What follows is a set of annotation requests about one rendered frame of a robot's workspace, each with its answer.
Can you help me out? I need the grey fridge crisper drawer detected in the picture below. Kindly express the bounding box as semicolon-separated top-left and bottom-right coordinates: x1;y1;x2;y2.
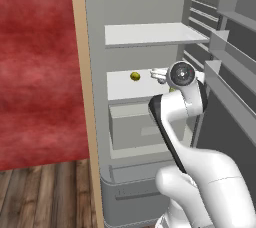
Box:
108;99;188;151

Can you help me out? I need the tan cabinet side panel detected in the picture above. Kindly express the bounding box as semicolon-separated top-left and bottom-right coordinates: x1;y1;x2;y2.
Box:
68;0;105;228

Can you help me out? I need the grey fridge door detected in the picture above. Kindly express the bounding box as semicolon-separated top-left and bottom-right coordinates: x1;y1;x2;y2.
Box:
192;0;256;210

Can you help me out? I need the grey freezer drawer handle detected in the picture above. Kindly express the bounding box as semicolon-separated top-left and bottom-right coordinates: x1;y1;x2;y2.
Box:
114;190;162;202

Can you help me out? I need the grey freezer drawer front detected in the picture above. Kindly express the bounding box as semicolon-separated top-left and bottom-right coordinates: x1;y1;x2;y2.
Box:
99;163;175;228

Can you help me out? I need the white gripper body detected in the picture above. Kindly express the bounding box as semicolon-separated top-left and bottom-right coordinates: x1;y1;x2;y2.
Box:
149;67;170;85

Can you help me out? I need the grey fridge door bin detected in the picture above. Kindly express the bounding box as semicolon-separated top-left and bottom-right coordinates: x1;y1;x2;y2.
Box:
217;0;256;33
203;59;256;147
209;29;256;96

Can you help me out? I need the white fridge shelf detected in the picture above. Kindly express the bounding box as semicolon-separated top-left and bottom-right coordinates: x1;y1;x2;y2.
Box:
106;68;174;102
104;22;211;49

